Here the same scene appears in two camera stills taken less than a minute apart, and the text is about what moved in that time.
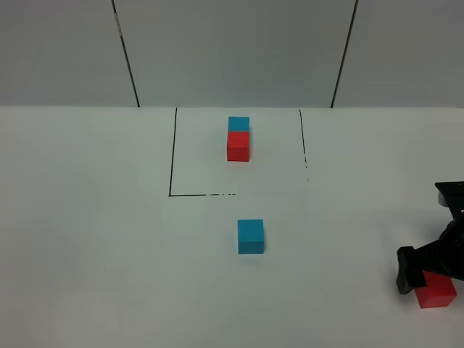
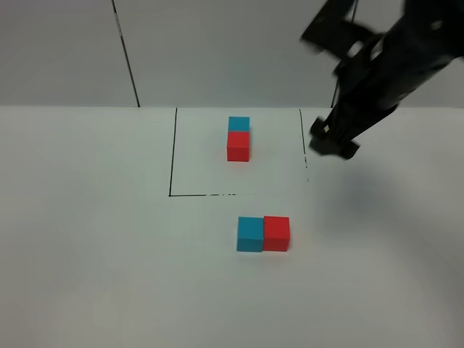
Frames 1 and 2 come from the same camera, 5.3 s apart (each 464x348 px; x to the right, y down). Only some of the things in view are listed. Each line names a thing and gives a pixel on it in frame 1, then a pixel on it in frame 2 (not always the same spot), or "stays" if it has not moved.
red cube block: (439, 292) -> (276, 233)
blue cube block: (251, 236) stays
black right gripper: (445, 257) -> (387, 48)
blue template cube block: (238, 123) stays
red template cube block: (238, 146) stays
